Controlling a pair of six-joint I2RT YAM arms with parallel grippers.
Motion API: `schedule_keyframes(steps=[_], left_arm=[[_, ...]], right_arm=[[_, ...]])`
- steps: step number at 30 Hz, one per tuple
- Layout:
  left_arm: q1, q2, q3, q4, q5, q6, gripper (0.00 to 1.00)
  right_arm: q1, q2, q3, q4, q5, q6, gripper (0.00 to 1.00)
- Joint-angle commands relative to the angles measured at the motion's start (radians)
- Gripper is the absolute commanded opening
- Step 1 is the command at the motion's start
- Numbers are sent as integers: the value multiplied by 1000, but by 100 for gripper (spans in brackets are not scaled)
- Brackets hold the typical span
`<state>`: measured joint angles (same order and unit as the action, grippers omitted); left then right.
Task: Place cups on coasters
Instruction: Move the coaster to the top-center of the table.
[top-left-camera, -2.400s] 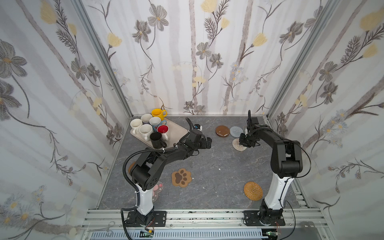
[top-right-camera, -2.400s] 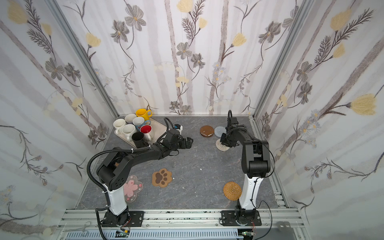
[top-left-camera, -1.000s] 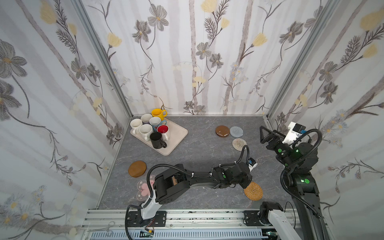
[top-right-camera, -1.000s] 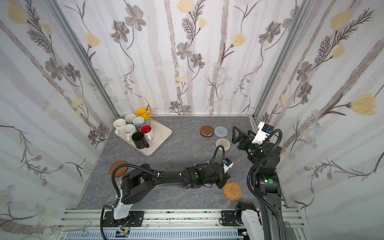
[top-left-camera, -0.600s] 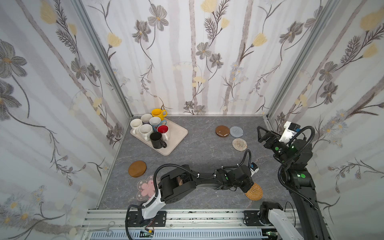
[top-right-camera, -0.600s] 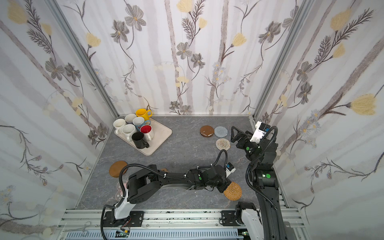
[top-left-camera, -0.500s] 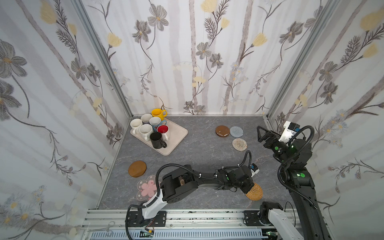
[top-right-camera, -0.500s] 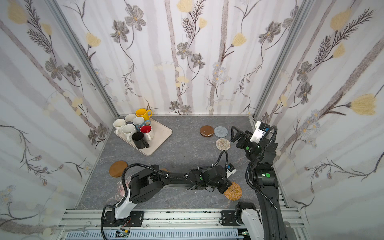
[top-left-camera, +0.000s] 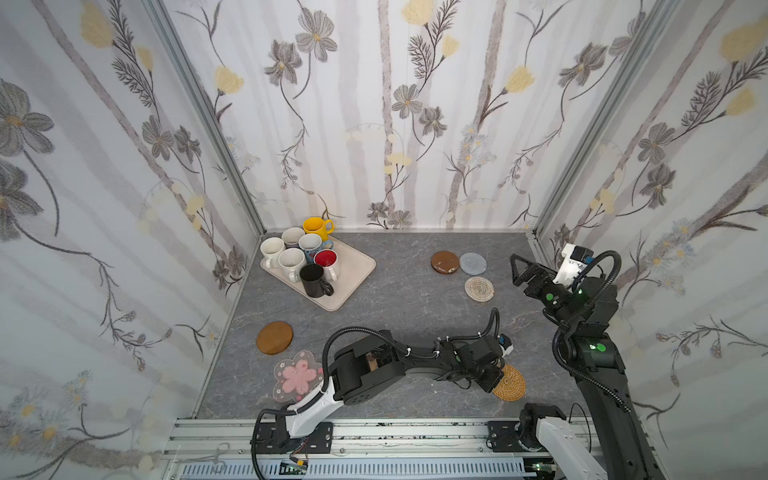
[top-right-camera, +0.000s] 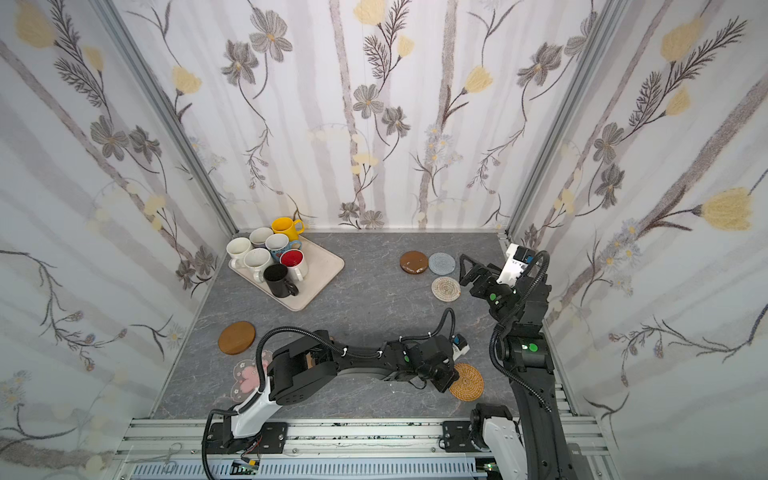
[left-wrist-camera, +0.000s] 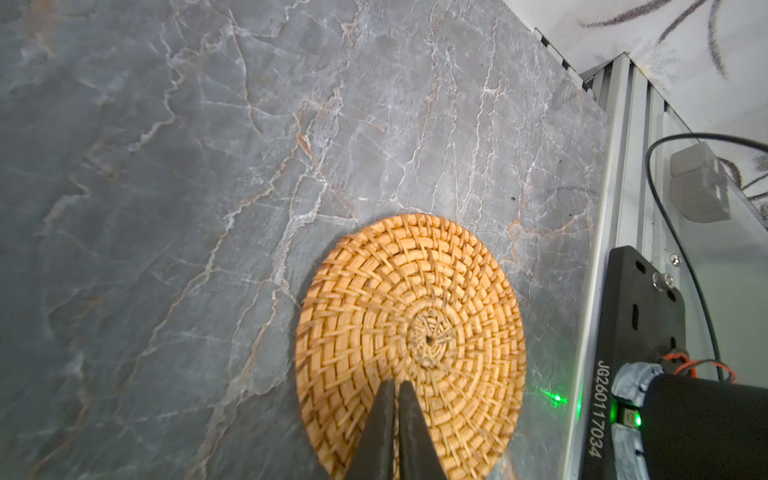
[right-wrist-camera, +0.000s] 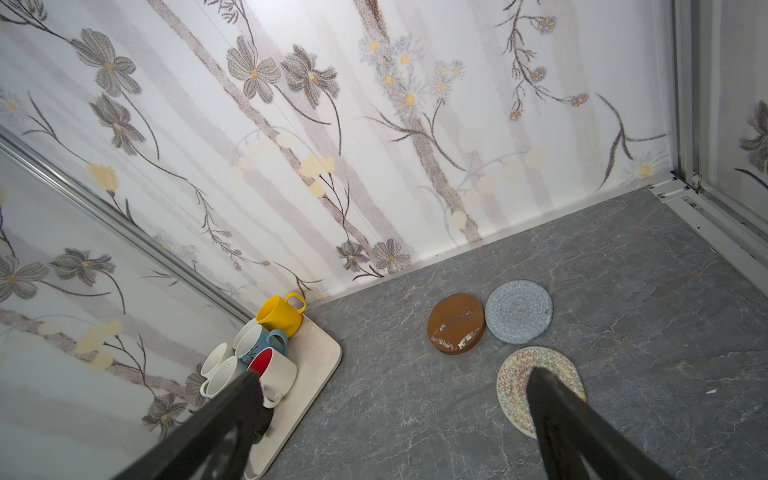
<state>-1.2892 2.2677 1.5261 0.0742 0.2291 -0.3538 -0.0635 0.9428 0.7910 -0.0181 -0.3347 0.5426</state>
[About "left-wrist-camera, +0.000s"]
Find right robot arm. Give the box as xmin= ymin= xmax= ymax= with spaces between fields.
xmin=611 ymin=362 xmax=767 ymax=479

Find rattan woven round coaster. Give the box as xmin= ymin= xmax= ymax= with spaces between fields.
xmin=295 ymin=214 xmax=527 ymax=479

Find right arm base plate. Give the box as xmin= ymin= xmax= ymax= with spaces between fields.
xmin=579 ymin=246 xmax=686 ymax=479

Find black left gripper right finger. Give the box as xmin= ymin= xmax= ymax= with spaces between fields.
xmin=398 ymin=381 xmax=447 ymax=480

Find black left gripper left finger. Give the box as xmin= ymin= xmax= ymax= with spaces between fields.
xmin=344 ymin=380 xmax=395 ymax=480

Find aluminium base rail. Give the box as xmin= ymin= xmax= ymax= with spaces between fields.
xmin=560 ymin=52 xmax=768 ymax=480

